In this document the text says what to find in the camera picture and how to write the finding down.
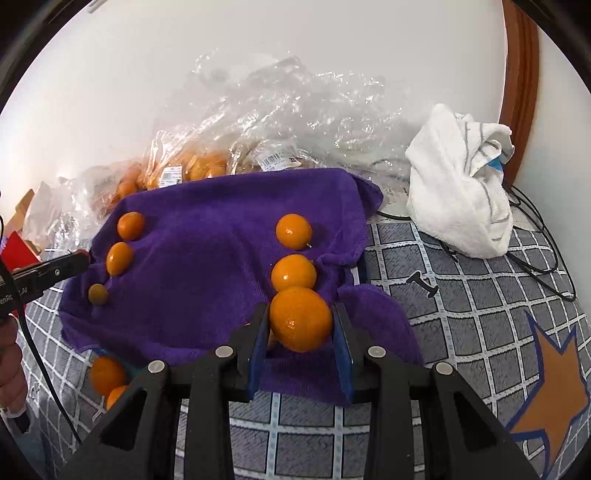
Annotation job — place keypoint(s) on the crumpled clear plastic wrap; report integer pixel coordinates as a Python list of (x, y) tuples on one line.
[(300, 101)]

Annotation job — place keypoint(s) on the brown wooden door frame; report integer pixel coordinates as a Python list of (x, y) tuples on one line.
[(521, 69)]

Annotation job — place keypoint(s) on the grey checked blanket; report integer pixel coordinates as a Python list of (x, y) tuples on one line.
[(438, 332)]

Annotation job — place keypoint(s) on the small orange mandarin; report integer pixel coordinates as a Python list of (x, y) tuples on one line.
[(131, 225), (293, 229), (120, 258)]

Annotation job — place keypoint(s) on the large orange mandarin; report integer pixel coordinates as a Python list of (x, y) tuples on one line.
[(293, 274), (300, 318), (107, 374)]

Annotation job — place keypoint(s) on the red paper bag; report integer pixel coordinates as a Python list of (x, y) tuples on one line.
[(16, 249)]

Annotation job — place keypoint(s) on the small clear plastic bag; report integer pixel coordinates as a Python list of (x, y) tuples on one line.
[(111, 189)]

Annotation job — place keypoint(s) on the purple towel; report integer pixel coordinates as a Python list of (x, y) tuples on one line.
[(207, 258)]

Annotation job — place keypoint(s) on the white plastic bag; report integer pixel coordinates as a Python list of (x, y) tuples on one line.
[(39, 212)]

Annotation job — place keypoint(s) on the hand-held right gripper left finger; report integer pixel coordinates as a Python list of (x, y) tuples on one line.
[(258, 350)]

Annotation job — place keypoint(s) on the light wooden furniture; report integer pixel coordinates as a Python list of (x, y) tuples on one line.
[(23, 203)]

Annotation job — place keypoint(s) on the clear bag of brown fruit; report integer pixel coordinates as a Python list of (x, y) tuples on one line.
[(272, 157)]

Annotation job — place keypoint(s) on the small green fruit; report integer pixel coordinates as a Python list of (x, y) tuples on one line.
[(98, 294)]

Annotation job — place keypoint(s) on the white cloth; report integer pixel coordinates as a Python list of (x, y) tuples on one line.
[(461, 184)]

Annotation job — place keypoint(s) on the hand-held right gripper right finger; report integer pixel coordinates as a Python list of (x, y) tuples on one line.
[(344, 350)]

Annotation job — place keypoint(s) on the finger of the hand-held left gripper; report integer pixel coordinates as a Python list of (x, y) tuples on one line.
[(55, 272)]

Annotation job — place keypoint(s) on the person's left hand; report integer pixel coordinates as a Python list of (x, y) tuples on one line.
[(10, 364)]

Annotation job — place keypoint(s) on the clear bag of oranges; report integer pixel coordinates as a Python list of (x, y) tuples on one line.
[(198, 161)]

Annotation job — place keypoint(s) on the oval orange fruit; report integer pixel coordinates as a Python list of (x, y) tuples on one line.
[(115, 398)]

